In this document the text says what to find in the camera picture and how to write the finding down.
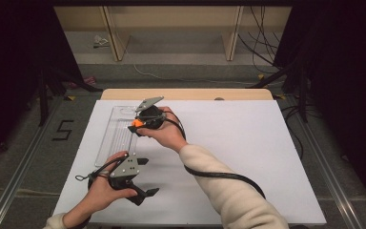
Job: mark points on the orange ball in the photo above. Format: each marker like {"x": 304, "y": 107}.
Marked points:
{"x": 137, "y": 123}

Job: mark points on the black metal stand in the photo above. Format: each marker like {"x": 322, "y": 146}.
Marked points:
{"x": 44, "y": 101}
{"x": 303, "y": 95}

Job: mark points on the person's left hand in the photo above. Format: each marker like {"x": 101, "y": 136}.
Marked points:
{"x": 101, "y": 194}

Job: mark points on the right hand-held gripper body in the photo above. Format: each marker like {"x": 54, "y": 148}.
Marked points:
{"x": 151, "y": 116}

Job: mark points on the pink object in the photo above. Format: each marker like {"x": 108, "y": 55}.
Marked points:
{"x": 87, "y": 81}

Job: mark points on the metal floor rail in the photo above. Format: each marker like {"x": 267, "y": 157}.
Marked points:
{"x": 16, "y": 181}
{"x": 327, "y": 171}

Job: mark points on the wooden shelf unit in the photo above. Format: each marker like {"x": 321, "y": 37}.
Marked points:
{"x": 171, "y": 19}

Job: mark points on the crumpled white wrapper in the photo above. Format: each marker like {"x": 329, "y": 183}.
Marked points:
{"x": 100, "y": 41}

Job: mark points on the yellow tape piece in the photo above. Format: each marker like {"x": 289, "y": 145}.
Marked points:
{"x": 260, "y": 76}
{"x": 71, "y": 98}
{"x": 280, "y": 96}

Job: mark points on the dark curtain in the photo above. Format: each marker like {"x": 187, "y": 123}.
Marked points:
{"x": 346, "y": 79}
{"x": 12, "y": 63}

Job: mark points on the wooden table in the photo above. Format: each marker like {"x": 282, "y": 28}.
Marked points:
{"x": 203, "y": 94}

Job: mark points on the white board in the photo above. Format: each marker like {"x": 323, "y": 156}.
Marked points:
{"x": 251, "y": 143}

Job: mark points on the clear plastic box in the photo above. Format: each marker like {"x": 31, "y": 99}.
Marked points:
{"x": 117, "y": 136}

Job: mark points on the person's right hand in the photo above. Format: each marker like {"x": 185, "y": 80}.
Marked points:
{"x": 168, "y": 133}

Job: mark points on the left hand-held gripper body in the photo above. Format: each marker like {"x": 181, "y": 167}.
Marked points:
{"x": 125, "y": 170}

